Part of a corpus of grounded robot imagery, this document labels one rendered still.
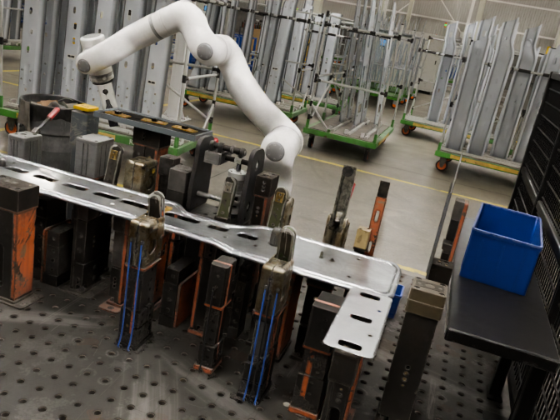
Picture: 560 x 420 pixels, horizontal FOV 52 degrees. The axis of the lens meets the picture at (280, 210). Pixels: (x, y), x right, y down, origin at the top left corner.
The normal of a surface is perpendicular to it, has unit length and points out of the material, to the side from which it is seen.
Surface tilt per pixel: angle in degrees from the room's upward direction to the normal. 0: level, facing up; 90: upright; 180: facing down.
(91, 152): 90
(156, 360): 0
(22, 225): 90
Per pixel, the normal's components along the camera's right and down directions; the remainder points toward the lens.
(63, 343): 0.18, -0.93
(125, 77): -0.19, 0.22
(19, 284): 0.94, 0.25
